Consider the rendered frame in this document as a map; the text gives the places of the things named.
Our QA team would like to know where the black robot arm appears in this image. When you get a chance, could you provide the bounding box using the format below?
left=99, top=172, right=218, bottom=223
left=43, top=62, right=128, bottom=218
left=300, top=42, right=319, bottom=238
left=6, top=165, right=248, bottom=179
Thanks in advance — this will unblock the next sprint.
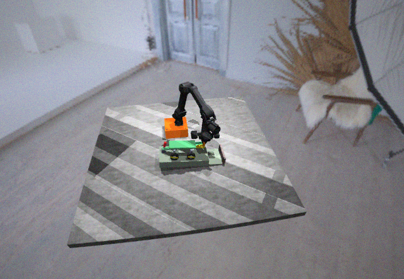
left=172, top=81, right=221, bottom=142

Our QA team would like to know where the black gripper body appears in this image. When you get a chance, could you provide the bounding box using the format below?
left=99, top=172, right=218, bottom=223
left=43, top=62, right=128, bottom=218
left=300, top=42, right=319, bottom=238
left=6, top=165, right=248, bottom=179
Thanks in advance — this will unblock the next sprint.
left=191, top=127, right=220, bottom=139

